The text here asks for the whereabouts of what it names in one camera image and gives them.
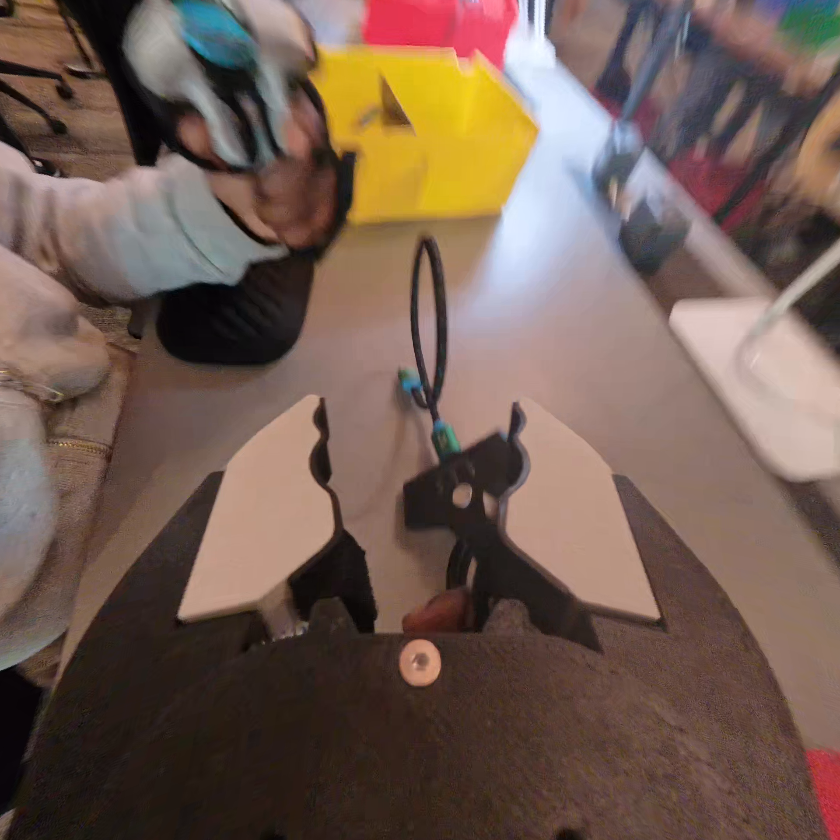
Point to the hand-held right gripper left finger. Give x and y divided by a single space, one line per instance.
269 512

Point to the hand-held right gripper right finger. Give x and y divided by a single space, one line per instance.
577 518

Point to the yellow plastic bin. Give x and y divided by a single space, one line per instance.
446 151

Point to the red plastic bin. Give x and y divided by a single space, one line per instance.
426 26

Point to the person's left forearm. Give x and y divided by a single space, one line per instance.
118 229

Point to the grey cube adapter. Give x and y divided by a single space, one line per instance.
653 236
620 157

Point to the black quilted cushion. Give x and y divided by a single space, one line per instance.
236 315

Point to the person's left hand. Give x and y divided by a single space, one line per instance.
295 197

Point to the person's torso in grey sweater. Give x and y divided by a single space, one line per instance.
39 492

